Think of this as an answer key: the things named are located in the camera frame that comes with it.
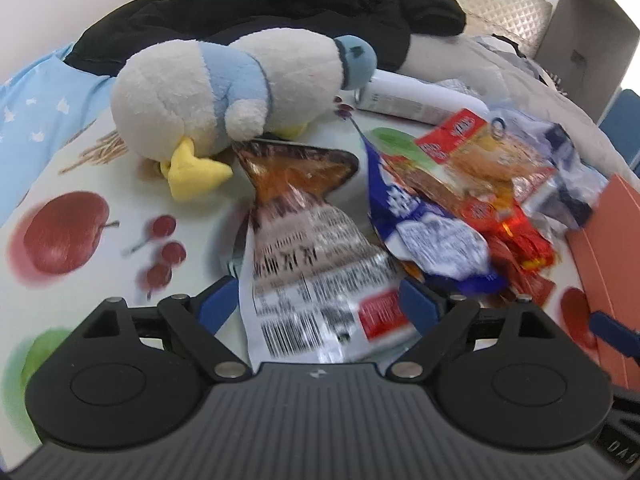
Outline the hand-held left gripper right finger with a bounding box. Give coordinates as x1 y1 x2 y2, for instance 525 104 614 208
382 277 563 381

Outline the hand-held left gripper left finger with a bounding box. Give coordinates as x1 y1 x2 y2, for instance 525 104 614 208
80 276 251 383

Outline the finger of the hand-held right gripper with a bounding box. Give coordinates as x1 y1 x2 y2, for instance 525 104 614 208
589 311 640 357

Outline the blue and white snack packet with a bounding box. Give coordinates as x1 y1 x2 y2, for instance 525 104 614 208
357 125 507 296

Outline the pink cardboard box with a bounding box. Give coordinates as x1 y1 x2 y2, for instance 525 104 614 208
565 174 640 392

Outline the clear snack packet with barcode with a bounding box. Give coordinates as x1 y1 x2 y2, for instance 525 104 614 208
220 139 426 365

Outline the small red snack packet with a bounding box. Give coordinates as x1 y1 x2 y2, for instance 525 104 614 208
465 200 556 272
507 260 557 309

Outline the fruit-print tablecloth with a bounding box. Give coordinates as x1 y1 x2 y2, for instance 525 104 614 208
0 70 640 461

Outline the red-label clear snack packet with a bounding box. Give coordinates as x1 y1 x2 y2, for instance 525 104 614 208
415 108 558 201

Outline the crumpled clear plastic bag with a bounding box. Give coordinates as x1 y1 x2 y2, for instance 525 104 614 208
490 105 609 233

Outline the blue panel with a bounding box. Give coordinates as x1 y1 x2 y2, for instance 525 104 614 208
599 89 640 171

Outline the white tube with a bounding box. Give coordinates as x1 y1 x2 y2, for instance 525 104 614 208
357 70 489 126

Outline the white and blue plush duck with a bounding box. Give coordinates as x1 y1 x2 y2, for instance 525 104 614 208
110 27 378 203

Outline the grey blanket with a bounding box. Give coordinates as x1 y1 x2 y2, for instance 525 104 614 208
410 34 640 186

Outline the light blue star-print cloth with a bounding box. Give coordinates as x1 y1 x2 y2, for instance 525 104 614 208
0 42 117 181

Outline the grey cardboard box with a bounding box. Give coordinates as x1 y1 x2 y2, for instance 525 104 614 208
535 0 640 123

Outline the cream quilted headboard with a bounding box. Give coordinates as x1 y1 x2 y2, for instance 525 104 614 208
420 0 554 58

